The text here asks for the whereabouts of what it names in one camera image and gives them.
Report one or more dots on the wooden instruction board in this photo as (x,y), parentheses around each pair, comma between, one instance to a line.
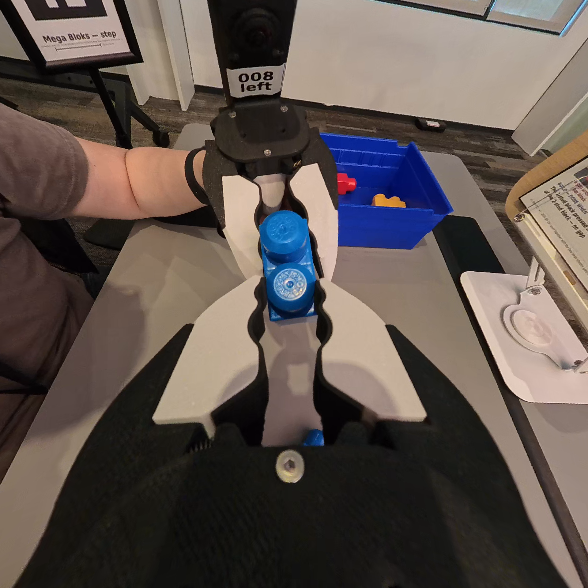
(565,216)

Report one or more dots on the large paned window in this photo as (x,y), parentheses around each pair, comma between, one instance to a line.
(528,9)

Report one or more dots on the red one-stud toy block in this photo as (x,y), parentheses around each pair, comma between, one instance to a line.
(344,183)

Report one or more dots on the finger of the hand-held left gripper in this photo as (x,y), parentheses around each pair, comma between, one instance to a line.
(321,216)
(239,216)

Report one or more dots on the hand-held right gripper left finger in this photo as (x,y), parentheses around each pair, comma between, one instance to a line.
(216,363)

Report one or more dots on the black framed marker sign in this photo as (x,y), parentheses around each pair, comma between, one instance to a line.
(82,41)

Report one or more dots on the blue one-stud toy block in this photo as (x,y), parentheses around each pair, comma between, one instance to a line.
(314,438)

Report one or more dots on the person's left forearm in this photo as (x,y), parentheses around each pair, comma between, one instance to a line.
(147,183)

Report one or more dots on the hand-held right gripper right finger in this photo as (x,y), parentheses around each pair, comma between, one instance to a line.
(367,363)

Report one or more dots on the white board stand base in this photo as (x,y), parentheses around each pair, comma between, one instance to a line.
(487,321)

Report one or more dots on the yellow two-stud toy block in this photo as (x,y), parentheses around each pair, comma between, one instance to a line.
(388,202)

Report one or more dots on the blue two-stud toy block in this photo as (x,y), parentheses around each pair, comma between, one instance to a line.
(287,285)

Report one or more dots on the black table mat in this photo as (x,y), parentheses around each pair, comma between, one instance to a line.
(468,248)

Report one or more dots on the blue plastic bin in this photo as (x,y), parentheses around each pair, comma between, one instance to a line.
(381,225)

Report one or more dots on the small black floor device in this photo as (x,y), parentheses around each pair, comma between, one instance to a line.
(432,125)

